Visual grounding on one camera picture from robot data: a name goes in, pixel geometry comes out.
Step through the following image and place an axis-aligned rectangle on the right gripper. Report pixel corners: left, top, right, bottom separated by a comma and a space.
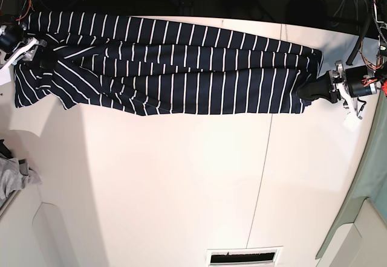
1, 24, 59, 69

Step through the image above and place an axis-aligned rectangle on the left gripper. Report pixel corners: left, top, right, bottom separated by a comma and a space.
296, 60, 377, 119

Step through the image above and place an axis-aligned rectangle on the navy white striped t-shirt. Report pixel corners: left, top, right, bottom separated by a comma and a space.
14, 12, 323, 116

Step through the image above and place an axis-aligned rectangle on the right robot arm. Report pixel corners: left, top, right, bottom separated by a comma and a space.
1, 0, 67, 72

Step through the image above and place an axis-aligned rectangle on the green fabric at right edge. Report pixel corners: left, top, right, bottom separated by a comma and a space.
316, 94, 386, 259

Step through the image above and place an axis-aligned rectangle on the grey cloth pile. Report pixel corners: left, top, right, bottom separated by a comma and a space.
0, 139, 41, 205

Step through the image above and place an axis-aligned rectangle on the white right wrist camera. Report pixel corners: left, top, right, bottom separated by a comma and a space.
0, 65, 13, 86

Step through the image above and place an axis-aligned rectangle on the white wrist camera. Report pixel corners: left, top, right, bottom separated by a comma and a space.
0, 65, 13, 86
343, 112, 361, 132

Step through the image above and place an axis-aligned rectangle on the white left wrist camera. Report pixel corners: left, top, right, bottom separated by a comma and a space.
343, 112, 361, 132

